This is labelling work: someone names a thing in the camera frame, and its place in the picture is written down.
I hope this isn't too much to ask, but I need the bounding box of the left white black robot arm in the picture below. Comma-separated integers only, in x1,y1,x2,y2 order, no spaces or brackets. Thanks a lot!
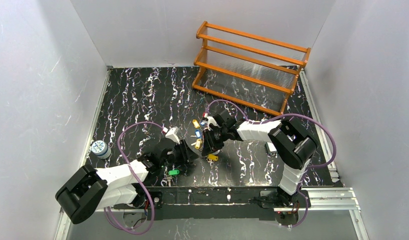
55,138,199,224

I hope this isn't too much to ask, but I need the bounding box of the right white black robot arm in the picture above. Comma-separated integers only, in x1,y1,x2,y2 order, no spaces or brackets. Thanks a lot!
201,113,319,201

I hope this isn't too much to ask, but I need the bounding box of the blue tag key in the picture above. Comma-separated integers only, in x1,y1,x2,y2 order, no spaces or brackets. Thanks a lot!
190,129,202,139

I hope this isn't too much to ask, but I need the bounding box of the green tag key near edge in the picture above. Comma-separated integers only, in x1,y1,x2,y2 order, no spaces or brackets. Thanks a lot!
166,169,180,187

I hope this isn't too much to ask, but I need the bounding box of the yellow tag upper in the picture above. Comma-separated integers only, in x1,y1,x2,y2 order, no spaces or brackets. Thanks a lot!
192,119,201,129

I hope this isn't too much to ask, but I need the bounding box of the blue white round container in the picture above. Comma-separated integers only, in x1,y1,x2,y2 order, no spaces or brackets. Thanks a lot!
90,140,112,160

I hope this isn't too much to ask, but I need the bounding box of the orange two-tier rack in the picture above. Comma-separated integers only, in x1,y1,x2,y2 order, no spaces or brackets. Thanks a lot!
192,21,311,116

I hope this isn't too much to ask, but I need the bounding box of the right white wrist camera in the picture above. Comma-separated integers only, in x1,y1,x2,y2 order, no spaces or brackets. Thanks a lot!
202,116,219,131

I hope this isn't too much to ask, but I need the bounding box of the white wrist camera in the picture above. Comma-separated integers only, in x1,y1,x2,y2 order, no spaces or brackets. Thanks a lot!
202,116,219,131
165,127,181,144

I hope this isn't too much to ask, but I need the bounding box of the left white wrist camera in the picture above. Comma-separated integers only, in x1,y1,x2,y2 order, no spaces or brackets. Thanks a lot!
165,127,181,144

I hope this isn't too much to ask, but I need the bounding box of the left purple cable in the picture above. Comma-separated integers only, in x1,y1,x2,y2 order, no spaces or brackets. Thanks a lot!
103,121,169,236

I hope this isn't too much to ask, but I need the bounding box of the aluminium front rail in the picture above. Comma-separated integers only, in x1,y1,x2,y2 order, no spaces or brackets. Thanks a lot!
60,187,362,213

